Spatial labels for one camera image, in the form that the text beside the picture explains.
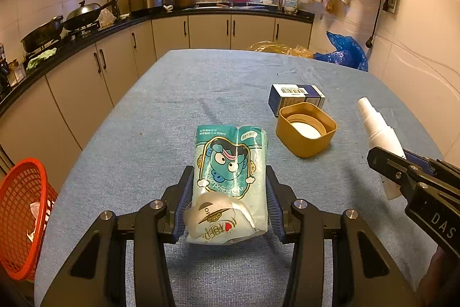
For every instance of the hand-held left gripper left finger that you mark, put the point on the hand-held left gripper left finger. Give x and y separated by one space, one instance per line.
179 220

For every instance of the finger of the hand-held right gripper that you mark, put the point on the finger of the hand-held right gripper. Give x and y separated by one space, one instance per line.
424 163
391 168

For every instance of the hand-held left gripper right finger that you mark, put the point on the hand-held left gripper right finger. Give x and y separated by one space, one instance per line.
275 217

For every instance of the white plastic spray bottle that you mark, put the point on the white plastic spray bottle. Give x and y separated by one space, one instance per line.
381 134

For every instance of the white printed wrapper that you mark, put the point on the white printed wrapper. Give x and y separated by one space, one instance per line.
215 220

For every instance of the teal cartoon tissue pack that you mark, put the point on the teal cartoon tissue pack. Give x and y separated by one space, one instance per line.
230 163

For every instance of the red plastic mesh basket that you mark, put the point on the red plastic mesh basket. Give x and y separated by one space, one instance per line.
21 256

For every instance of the person's right forearm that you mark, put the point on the person's right forearm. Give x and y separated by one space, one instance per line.
442 278

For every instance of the tan square plastic lid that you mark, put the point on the tan square plastic lid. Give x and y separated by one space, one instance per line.
305 148

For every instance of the blue-grey tablecloth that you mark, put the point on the blue-grey tablecloth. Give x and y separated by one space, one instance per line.
151 130

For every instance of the blue and white small box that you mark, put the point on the blue and white small box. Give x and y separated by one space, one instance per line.
287 100

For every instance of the blue plastic bag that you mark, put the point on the blue plastic bag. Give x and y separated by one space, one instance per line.
345 51

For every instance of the cream lower kitchen cabinets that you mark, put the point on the cream lower kitchen cabinets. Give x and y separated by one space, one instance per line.
72 94

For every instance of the yellow plastic bag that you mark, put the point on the yellow plastic bag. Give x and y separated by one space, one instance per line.
273 47

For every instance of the white plastic jug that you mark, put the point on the white plastic jug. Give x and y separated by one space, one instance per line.
290 3

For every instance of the black kitchen countertop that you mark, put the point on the black kitchen countertop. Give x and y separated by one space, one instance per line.
215 12

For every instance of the gas stove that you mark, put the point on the gas stove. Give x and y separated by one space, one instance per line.
86 30

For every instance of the white crumpled plastic bag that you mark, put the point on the white crumpled plastic bag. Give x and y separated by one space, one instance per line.
107 19

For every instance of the green cloth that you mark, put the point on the green cloth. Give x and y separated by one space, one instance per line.
39 59

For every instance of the small seasoning jar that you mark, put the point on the small seasoning jar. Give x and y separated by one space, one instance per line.
17 73

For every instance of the sink faucet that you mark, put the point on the sink faucet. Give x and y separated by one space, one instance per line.
230 0

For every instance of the steel rice cooker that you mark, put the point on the steel rice cooker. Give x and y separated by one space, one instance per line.
145 1

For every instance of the wok with metal lid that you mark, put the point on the wok with metal lid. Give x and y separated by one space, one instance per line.
82 14

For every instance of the black frying pan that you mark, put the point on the black frying pan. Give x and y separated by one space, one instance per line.
39 35

